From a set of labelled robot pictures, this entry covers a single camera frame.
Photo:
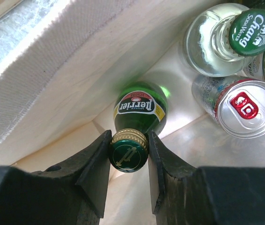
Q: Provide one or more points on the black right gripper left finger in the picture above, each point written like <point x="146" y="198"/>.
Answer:
<point x="71" y="192"/>

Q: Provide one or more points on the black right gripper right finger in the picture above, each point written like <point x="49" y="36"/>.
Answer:
<point x="209" y="195"/>

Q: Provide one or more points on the beige canvas tote bag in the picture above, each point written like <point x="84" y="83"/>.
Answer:
<point x="63" y="65"/>

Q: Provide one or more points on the green glass bottle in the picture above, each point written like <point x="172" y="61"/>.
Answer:
<point x="139" y="109"/>

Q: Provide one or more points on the red-top drink can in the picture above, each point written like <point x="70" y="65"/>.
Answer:
<point x="236" y="103"/>

